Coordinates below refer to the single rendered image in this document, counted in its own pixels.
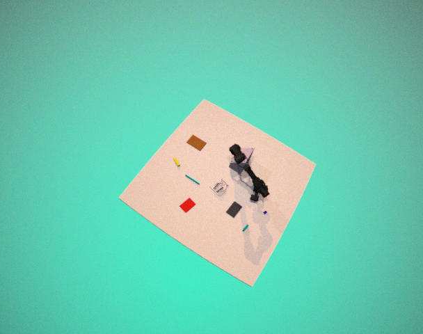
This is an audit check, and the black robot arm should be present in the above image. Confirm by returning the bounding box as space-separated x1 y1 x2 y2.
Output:
229 143 270 198

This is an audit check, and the red rectangular block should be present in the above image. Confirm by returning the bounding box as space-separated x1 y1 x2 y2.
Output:
180 198 195 213

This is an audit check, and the brown flat rectangular plate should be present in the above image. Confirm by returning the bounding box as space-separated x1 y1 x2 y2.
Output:
186 134 206 151

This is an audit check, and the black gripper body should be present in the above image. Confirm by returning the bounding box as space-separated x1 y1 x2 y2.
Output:
250 187 260 202

